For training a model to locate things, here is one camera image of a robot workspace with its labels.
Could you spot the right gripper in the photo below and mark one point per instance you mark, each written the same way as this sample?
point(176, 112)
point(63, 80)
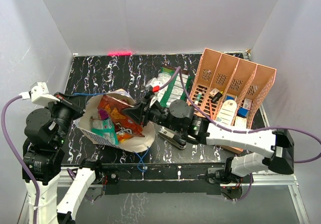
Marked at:
point(139, 111)

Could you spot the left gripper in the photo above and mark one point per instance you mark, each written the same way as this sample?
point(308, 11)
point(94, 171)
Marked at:
point(74, 103)

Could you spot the orange Doritos bag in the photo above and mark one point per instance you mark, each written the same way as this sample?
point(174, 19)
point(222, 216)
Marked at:
point(113, 104)

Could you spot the purple snack bag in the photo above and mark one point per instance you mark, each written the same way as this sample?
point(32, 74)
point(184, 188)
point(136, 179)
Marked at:
point(102, 114)

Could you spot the checkered paper bag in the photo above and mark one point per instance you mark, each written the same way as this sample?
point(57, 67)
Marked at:
point(137, 145)

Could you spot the green snack packet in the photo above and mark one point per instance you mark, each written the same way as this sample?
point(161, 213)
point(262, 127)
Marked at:
point(174, 90)

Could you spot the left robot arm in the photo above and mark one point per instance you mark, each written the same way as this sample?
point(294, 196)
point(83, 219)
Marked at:
point(46, 130)

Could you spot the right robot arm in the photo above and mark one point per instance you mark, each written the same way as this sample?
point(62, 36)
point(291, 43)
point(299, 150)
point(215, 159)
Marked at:
point(270, 150)

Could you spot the orange Fox's candy bag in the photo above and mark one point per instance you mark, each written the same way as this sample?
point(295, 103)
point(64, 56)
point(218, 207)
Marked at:
point(123, 136)

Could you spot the teal mint candy bag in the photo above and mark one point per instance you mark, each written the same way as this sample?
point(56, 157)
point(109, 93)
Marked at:
point(105, 128)

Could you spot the black silver stapler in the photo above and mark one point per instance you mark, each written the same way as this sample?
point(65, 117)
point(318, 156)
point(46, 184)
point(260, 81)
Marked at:
point(172, 138)

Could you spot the white label card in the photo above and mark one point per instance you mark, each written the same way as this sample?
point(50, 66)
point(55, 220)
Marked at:
point(226, 113)

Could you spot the pink desk organizer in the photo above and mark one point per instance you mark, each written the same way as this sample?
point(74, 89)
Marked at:
point(220, 76)

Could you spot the blue small box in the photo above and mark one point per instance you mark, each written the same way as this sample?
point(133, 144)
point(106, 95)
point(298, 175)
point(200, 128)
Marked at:
point(243, 112)

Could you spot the red white small box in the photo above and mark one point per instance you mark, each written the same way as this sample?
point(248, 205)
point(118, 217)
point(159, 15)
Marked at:
point(247, 104)

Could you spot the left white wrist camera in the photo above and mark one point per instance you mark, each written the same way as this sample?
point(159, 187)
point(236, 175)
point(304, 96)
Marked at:
point(39, 94)

